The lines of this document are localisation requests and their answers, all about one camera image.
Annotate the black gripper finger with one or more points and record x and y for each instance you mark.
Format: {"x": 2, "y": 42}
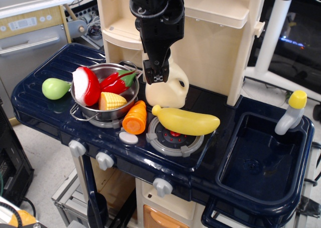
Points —
{"x": 163, "y": 71}
{"x": 149, "y": 71}

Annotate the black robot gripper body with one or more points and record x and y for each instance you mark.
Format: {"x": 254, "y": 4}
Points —
{"x": 160, "y": 23}

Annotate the cream toy detergent bottle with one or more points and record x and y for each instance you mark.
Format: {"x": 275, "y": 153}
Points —
{"x": 171, "y": 93}

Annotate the dark blue toy sink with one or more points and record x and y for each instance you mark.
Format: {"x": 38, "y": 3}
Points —
{"x": 259, "y": 164}

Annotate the red toy chili pepper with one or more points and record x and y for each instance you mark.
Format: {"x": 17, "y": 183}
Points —
{"x": 118, "y": 82}

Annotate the orange toy carrot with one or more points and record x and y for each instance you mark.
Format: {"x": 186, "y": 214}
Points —
{"x": 135, "y": 120}

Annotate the yellow toy corn piece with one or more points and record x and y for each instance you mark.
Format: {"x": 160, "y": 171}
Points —
{"x": 110, "y": 101}

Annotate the yellow toy banana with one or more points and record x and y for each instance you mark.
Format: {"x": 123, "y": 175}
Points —
{"x": 186, "y": 122}

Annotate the cream toy kitchen shelf unit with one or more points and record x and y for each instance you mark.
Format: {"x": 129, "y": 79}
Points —
{"x": 214, "y": 51}

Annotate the red white toy radish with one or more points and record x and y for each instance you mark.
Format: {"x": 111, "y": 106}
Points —
{"x": 86, "y": 86}

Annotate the white oval stove button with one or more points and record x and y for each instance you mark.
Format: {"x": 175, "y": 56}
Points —
{"x": 128, "y": 138}

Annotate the grey toy stove burner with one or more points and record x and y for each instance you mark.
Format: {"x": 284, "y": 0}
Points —
{"x": 170, "y": 143}

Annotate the steel toy pot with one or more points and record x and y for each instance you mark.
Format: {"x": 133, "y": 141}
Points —
{"x": 87, "y": 113}

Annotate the grey middle stove knob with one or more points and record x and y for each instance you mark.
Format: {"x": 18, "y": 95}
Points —
{"x": 104, "y": 160}

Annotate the grey stove knob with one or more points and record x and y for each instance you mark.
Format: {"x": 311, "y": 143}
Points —
{"x": 77, "y": 149}
{"x": 104, "y": 160}
{"x": 162, "y": 187}

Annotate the white stand pole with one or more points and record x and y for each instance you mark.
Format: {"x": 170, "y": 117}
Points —
{"x": 260, "y": 72}

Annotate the green toy pear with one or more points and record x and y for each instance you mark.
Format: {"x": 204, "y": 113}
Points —
{"x": 54, "y": 88}

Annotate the grey left stove knob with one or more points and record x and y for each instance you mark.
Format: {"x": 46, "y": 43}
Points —
{"x": 77, "y": 149}

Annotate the grey right stove knob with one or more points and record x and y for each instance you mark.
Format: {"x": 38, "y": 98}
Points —
{"x": 162, "y": 187}

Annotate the dark blue toy kitchen counter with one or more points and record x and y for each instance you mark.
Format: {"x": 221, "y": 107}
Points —
{"x": 193, "y": 178}

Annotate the wooden toy dishwasher cabinet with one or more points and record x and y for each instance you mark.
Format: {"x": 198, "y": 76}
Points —
{"x": 31, "y": 31}

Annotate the grey yellow toy faucet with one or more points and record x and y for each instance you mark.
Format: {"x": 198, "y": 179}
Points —
{"x": 293, "y": 114}

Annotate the orange toy oven drawer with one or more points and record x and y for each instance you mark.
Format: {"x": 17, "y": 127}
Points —
{"x": 153, "y": 219}

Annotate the black computer case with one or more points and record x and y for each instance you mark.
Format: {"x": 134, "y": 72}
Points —
{"x": 16, "y": 170}

